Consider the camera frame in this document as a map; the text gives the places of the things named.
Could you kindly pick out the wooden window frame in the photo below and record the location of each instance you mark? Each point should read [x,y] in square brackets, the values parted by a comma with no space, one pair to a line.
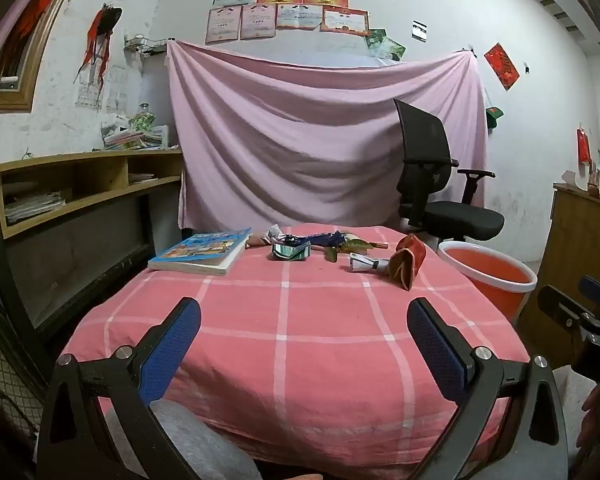
[40,50]

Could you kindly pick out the red black hanging decoration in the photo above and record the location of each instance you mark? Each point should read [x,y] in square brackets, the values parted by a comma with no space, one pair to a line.
[100,35]

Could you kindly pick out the pinkish wrapper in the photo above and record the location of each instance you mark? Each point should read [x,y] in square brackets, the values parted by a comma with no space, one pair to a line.
[256,238]

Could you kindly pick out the dark blue wrapper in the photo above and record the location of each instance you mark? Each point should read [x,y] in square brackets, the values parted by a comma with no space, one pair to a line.
[320,238]

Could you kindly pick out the black office chair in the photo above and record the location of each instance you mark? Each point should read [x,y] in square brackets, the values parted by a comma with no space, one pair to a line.
[425,160]

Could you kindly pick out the green white sachet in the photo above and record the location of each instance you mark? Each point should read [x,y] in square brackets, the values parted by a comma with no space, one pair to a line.
[290,251]

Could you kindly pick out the wooden cabinet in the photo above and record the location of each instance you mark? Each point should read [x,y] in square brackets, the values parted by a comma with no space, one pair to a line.
[575,245]

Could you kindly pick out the thin paper pile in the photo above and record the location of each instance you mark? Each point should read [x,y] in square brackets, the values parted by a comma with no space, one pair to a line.
[141,177]

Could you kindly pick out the black white wall sticker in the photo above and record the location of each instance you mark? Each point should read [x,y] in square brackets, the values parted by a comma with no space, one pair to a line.
[418,31]

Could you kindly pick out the green photo prints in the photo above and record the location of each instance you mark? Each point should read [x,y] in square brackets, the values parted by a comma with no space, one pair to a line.
[387,46]

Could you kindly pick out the wooden shelf desk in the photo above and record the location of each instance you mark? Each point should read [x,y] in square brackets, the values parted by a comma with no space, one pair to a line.
[80,170]

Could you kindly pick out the group of wall certificates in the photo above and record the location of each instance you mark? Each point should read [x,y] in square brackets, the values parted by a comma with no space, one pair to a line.
[290,5]

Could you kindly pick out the blue illustrated book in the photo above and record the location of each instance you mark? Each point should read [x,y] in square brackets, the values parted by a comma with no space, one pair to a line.
[200,252]

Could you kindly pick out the grey trouser leg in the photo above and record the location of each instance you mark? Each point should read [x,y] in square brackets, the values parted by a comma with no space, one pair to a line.
[195,440]
[572,400]

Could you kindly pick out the red hanging ornament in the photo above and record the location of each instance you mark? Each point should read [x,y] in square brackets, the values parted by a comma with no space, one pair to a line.
[583,146]

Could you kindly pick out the green filled glass jar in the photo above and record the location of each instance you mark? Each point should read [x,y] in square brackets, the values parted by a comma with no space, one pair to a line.
[142,119]

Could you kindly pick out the metal mesh panel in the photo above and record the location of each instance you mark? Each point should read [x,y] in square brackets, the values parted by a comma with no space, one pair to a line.
[5,370]

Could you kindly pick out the white wall paper sheet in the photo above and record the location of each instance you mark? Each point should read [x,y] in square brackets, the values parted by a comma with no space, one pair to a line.
[117,90]

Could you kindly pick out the pink checked tablecloth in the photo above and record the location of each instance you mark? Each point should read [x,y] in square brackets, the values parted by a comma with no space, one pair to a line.
[300,340]

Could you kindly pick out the green cap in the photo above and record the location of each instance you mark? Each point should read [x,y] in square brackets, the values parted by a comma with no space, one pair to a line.
[493,116]

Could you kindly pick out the pink curtain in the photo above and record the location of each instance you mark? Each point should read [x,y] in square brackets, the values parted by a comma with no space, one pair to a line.
[15,15]

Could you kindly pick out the pink hanging sheet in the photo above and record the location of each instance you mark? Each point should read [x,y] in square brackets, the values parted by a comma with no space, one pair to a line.
[290,135]

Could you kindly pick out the wall calendar sheet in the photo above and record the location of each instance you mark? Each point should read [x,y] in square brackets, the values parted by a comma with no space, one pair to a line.
[90,90]

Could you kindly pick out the person's right hand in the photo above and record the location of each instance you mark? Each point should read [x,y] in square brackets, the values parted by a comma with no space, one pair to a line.
[591,417]

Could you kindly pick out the red bucket with white rim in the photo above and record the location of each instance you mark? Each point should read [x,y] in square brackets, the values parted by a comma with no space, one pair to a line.
[490,272]

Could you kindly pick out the stack of books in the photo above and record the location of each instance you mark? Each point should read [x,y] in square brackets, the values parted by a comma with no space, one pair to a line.
[135,140]

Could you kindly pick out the stack of papers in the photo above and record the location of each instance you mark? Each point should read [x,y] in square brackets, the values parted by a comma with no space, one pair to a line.
[35,207]

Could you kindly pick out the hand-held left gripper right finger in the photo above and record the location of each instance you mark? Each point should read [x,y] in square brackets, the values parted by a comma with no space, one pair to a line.
[435,350]

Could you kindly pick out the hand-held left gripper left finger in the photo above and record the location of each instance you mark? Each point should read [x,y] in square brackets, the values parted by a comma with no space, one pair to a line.
[172,347]

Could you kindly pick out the red pouch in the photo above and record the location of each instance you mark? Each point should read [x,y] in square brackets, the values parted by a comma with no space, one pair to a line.
[407,262]

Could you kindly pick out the red diamond wall paper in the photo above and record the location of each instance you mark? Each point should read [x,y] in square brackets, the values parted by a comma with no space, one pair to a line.
[501,66]

